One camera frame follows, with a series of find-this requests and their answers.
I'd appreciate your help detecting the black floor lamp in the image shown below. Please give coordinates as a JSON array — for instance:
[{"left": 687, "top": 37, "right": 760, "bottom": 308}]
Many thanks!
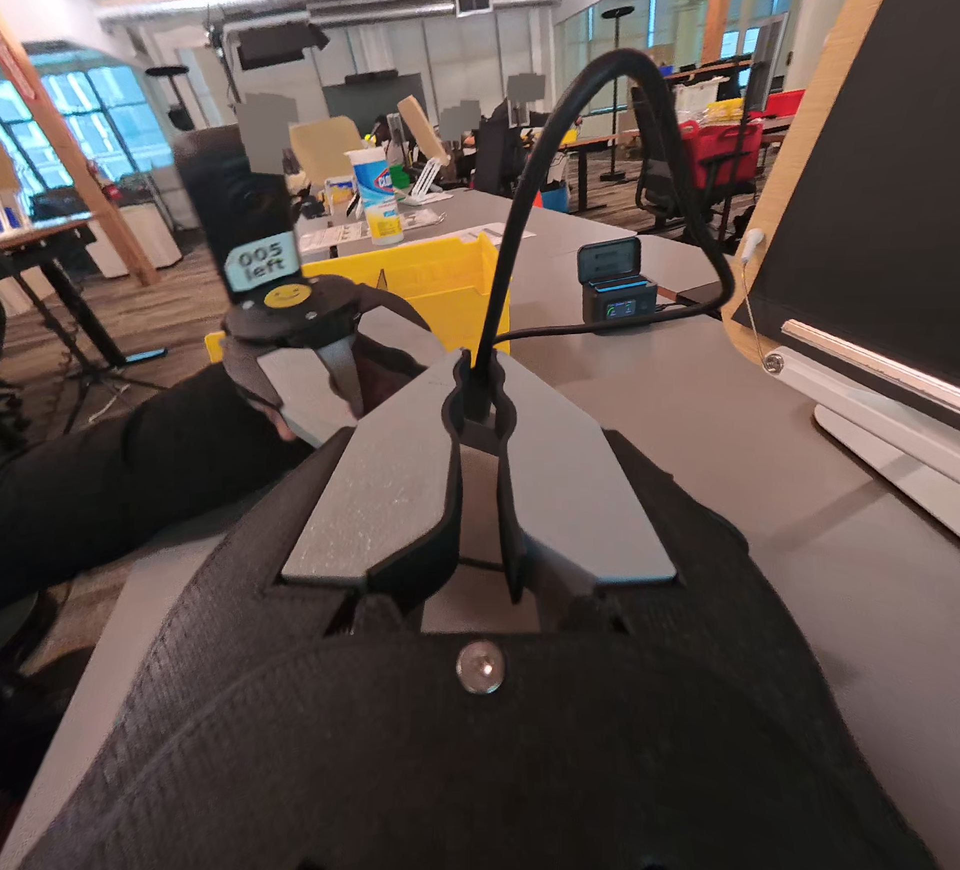
[{"left": 596, "top": 3, "right": 640, "bottom": 185}]

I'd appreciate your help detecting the black monitor screen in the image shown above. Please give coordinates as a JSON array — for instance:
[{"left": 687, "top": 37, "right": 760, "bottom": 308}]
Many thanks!
[{"left": 747, "top": 0, "right": 960, "bottom": 394}]

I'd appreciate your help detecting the black office chair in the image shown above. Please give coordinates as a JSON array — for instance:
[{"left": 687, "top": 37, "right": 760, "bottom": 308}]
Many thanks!
[{"left": 627, "top": 60, "right": 769, "bottom": 236}]

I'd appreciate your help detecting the thick black cable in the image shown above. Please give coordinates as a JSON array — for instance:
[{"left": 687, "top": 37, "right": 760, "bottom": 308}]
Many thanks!
[{"left": 455, "top": 48, "right": 741, "bottom": 430}]

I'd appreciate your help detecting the blue and black device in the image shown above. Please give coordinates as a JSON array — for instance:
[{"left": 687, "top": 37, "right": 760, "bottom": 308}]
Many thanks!
[{"left": 576, "top": 239, "right": 663, "bottom": 337}]

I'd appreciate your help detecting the yellow plastic bin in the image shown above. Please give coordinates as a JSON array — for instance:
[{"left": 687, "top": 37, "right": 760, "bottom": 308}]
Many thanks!
[{"left": 204, "top": 231, "right": 513, "bottom": 367}]

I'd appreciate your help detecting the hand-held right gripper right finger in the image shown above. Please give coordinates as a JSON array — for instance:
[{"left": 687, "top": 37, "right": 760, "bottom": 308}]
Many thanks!
[{"left": 488, "top": 350, "right": 679, "bottom": 604}]

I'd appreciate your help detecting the white wipes canister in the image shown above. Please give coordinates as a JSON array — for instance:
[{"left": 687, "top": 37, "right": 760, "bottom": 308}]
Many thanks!
[{"left": 344, "top": 146, "right": 405, "bottom": 245}]

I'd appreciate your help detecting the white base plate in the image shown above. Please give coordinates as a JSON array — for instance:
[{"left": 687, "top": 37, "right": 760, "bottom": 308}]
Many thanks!
[{"left": 812, "top": 402, "right": 960, "bottom": 539}]

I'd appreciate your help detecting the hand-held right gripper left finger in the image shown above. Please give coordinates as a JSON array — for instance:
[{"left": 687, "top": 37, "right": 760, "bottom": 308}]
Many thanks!
[{"left": 282, "top": 350, "right": 463, "bottom": 593}]

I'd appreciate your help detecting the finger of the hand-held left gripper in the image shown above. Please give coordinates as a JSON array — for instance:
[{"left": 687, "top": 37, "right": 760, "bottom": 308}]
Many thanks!
[
  {"left": 255, "top": 342, "right": 361, "bottom": 449},
  {"left": 354, "top": 308, "right": 450, "bottom": 418}
]

